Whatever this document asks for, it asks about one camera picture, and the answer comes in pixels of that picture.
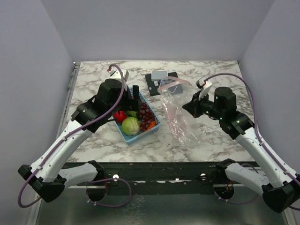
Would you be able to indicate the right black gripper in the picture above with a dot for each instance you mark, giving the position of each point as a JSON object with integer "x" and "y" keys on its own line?
{"x": 193, "y": 107}

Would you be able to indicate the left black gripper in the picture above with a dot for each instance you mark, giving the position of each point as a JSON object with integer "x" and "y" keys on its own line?
{"x": 132, "y": 104}

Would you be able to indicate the clear pink zip top bag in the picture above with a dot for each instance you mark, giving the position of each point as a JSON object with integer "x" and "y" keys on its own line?
{"x": 181, "y": 124}

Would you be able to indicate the blue plastic basket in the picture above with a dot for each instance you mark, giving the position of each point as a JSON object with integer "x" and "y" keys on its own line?
{"x": 130, "y": 139}

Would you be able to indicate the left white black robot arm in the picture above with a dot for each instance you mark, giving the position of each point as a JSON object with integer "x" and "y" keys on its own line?
{"x": 46, "y": 175}

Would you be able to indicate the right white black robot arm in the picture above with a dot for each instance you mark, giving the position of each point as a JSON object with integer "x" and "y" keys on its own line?
{"x": 278, "y": 187}

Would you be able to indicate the black flat box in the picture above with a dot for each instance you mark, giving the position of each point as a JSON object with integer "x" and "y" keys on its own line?
{"x": 152, "y": 85}
{"x": 175, "y": 88}

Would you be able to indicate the green leafy vegetable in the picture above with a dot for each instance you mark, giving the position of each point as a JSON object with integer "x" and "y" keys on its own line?
{"x": 131, "y": 114}

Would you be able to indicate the purple grape bunch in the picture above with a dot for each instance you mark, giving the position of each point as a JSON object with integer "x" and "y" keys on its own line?
{"x": 145, "y": 115}

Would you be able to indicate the small grey white box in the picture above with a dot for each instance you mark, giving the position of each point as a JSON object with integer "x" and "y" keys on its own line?
{"x": 158, "y": 75}

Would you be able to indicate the red apple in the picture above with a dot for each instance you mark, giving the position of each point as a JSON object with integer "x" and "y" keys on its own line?
{"x": 119, "y": 116}

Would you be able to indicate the green cabbage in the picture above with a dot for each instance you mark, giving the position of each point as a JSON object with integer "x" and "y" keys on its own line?
{"x": 130, "y": 126}

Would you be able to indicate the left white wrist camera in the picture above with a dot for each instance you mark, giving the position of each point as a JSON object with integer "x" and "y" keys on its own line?
{"x": 118, "y": 74}

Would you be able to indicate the aluminium side rail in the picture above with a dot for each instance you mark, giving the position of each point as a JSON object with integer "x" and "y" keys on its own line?
{"x": 70, "y": 91}

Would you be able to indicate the black mounting rail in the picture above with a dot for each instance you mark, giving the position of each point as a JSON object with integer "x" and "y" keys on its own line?
{"x": 163, "y": 178}

